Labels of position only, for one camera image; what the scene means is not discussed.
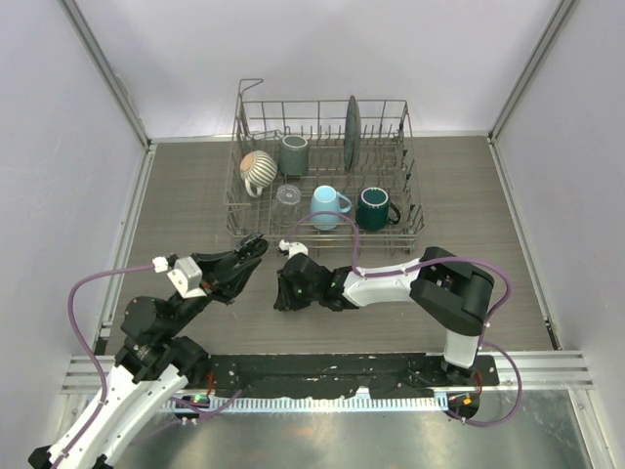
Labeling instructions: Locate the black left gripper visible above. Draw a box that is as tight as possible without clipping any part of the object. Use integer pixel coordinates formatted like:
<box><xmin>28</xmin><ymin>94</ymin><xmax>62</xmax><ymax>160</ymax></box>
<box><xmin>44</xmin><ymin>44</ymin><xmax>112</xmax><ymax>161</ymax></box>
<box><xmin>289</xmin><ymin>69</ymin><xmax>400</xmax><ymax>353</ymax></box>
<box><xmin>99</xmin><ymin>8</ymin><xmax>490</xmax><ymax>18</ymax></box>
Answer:
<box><xmin>163</xmin><ymin>245</ymin><xmax>261</xmax><ymax>336</ymax></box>

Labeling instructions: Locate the black earbud charging case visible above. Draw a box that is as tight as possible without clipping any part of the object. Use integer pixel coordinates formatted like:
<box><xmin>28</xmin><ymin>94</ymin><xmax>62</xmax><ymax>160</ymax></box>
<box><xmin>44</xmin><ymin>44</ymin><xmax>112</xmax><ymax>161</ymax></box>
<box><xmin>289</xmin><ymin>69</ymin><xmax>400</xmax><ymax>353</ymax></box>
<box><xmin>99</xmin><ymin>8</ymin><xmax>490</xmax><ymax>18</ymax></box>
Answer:
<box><xmin>233</xmin><ymin>233</ymin><xmax>269</xmax><ymax>259</ymax></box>

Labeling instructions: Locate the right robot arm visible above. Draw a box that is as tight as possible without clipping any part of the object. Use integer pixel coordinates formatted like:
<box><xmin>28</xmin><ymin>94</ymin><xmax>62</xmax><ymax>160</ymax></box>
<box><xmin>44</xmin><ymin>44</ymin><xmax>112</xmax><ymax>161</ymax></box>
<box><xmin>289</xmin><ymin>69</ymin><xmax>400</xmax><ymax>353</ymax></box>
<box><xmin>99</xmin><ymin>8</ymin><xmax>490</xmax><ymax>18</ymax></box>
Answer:
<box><xmin>273</xmin><ymin>240</ymin><xmax>494</xmax><ymax>386</ymax></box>

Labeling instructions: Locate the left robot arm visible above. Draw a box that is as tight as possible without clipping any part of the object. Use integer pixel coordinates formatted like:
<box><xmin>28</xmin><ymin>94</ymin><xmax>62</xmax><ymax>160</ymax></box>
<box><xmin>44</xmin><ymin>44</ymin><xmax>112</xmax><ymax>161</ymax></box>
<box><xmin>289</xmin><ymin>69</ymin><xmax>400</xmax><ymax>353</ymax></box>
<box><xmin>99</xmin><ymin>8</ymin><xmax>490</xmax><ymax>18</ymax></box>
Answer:
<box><xmin>28</xmin><ymin>239</ymin><xmax>267</xmax><ymax>468</ymax></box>

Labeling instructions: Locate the clear drinking glass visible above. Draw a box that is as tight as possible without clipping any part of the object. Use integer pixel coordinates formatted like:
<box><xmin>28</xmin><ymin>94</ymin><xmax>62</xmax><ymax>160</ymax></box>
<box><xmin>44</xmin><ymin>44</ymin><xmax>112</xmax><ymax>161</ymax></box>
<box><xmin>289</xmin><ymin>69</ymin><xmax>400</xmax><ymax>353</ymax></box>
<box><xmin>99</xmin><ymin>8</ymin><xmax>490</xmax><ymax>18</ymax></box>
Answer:
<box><xmin>271</xmin><ymin>184</ymin><xmax>302</xmax><ymax>227</ymax></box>

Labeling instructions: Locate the light blue mug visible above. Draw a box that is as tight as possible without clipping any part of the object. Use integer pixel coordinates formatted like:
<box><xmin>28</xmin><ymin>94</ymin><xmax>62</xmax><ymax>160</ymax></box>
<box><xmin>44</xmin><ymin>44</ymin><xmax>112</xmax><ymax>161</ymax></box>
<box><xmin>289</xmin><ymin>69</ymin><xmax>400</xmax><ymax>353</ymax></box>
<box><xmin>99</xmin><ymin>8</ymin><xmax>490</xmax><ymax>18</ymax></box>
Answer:
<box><xmin>310</xmin><ymin>186</ymin><xmax>352</xmax><ymax>231</ymax></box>

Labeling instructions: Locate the dark green mug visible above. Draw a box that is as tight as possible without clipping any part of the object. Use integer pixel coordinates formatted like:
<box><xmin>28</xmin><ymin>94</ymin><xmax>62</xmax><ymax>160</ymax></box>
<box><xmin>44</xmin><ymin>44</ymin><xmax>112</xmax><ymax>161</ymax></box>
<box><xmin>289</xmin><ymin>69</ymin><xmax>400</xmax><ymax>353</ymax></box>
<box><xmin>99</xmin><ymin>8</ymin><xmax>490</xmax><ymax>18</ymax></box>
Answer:
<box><xmin>355</xmin><ymin>187</ymin><xmax>401</xmax><ymax>232</ymax></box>

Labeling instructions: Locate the striped beige mug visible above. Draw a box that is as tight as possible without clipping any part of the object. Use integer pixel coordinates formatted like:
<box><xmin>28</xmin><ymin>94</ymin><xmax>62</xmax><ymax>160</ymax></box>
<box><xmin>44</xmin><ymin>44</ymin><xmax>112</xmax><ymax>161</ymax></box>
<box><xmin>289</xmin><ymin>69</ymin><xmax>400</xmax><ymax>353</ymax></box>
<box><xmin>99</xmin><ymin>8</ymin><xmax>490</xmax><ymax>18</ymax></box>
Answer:
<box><xmin>239</xmin><ymin>150</ymin><xmax>277</xmax><ymax>197</ymax></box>

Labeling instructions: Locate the grey ceramic cup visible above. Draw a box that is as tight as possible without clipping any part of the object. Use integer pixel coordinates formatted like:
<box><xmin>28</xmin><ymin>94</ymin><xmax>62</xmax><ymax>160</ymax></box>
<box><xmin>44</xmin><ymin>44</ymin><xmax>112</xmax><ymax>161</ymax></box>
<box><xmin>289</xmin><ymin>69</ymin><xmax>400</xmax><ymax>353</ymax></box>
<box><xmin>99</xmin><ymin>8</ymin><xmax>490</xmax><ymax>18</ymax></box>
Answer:
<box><xmin>278</xmin><ymin>135</ymin><xmax>310</xmax><ymax>177</ymax></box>

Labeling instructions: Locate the dark teal plate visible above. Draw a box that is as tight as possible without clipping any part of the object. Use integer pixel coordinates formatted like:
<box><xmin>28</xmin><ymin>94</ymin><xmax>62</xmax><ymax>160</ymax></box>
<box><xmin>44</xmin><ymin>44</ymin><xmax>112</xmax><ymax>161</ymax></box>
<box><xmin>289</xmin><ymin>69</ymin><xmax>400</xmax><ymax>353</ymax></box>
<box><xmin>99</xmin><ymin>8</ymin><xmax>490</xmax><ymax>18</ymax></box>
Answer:
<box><xmin>344</xmin><ymin>95</ymin><xmax>361</xmax><ymax>171</ymax></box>

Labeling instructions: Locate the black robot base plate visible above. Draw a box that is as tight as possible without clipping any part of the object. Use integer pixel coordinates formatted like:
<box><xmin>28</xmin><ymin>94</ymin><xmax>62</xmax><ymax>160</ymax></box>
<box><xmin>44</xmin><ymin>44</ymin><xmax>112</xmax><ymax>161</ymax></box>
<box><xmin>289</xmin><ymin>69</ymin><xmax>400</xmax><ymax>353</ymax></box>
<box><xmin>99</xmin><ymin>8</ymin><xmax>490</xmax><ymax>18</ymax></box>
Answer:
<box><xmin>199</xmin><ymin>353</ymin><xmax>500</xmax><ymax>400</ymax></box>

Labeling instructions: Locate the grey wire dish rack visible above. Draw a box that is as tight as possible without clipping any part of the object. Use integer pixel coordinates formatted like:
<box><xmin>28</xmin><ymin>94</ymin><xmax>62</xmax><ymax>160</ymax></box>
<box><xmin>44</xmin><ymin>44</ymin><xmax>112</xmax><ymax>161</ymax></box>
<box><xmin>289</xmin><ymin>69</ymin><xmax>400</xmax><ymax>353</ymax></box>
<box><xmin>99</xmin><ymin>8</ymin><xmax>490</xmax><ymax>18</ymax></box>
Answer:
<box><xmin>224</xmin><ymin>78</ymin><xmax>425</xmax><ymax>252</ymax></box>

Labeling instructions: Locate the white slotted cable duct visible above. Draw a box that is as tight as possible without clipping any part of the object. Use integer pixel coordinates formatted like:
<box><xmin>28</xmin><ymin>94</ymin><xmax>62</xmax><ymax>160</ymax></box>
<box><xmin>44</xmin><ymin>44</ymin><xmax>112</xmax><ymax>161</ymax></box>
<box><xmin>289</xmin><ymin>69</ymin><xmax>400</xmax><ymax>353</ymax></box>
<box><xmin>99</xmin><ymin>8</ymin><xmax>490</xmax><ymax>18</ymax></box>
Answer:
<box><xmin>165</xmin><ymin>393</ymin><xmax>450</xmax><ymax>414</ymax></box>

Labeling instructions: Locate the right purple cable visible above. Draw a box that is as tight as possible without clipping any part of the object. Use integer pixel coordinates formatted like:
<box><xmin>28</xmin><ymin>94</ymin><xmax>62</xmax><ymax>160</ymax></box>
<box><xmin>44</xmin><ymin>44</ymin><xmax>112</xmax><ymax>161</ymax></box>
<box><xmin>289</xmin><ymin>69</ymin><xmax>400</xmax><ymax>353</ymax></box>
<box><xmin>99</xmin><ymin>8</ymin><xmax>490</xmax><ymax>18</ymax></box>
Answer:
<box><xmin>287</xmin><ymin>212</ymin><xmax>523</xmax><ymax>429</ymax></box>

